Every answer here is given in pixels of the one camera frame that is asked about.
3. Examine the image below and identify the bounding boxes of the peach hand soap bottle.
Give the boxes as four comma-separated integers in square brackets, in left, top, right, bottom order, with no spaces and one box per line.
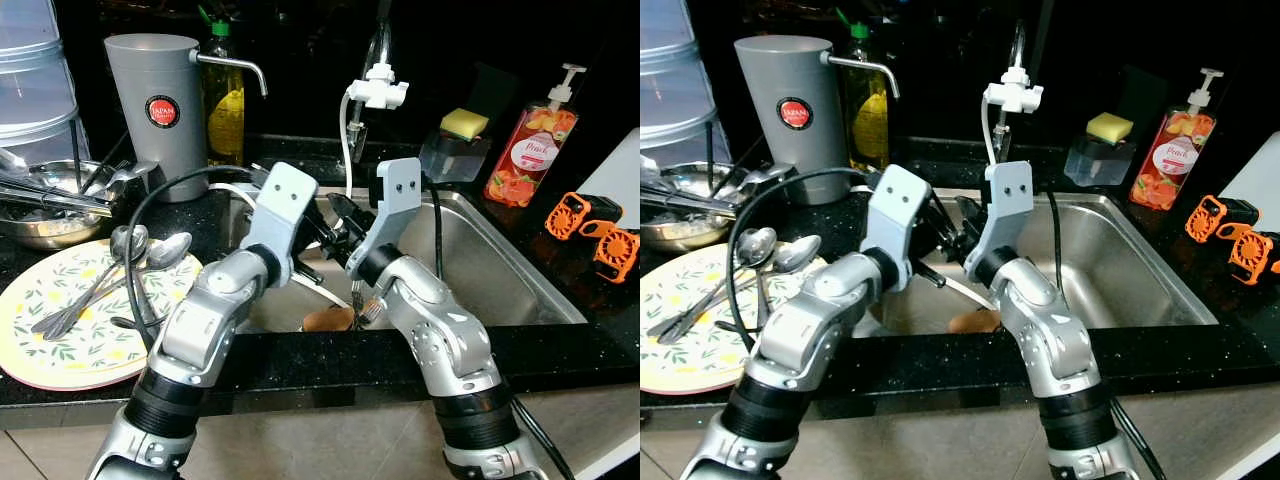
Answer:
[1130,68,1226,211]
[484,65,588,209]

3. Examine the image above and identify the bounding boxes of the stainless steel sink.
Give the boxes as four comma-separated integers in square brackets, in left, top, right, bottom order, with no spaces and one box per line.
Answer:
[850,190,1216,333]
[215,185,589,333]

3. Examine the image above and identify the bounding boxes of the steel spoon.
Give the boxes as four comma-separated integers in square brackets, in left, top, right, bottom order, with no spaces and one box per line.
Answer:
[30,232,193,341]
[648,235,823,346]
[108,225,153,336]
[735,227,781,336]

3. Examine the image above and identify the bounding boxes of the clear plastic sponge holder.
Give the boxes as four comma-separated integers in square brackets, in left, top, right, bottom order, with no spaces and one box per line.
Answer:
[420,130,493,184]
[1063,133,1136,188]

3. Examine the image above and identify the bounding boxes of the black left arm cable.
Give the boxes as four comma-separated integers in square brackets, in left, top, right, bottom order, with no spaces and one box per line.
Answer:
[125,165,271,351]
[725,168,886,351]

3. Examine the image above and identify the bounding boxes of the yellow dish soap bottle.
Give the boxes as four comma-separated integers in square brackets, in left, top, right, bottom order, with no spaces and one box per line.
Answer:
[835,10,891,173]
[197,8,246,169]

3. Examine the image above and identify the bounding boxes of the steel bowl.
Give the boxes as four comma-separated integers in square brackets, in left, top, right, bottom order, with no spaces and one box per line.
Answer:
[640,163,746,253]
[0,160,116,251]

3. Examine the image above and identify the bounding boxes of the wooden spatula black handle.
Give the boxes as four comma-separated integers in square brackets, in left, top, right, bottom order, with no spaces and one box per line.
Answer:
[302,308,357,333]
[948,310,1001,334]

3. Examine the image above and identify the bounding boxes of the chrome faucet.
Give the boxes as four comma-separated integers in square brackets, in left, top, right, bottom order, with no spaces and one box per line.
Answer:
[345,20,393,166]
[1000,22,1031,166]

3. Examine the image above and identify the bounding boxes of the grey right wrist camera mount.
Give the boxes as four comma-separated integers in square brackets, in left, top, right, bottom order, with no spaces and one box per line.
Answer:
[358,158,423,276]
[965,160,1034,271]

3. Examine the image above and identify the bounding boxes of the yellow sponge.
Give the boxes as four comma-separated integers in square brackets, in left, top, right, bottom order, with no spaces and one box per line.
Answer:
[1086,112,1135,143]
[441,108,490,139]

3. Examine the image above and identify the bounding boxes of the grey water filter canister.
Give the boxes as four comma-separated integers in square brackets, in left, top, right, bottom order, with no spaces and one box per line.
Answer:
[104,33,269,203]
[735,37,901,206]

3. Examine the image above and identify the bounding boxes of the floral ceramic plate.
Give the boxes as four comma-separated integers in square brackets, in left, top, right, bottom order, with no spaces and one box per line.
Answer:
[0,240,206,391]
[640,243,816,396]

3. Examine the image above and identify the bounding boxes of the steel fork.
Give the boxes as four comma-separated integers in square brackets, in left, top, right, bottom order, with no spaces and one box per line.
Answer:
[350,280,389,329]
[30,270,131,341]
[648,275,761,346]

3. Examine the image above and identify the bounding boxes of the white faucet diverter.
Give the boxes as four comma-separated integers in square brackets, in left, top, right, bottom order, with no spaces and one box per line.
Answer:
[983,67,1046,114]
[345,63,411,111]

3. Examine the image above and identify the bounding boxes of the white plastic ladle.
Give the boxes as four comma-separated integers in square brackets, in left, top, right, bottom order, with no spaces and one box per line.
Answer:
[930,275,986,307]
[290,275,353,309]

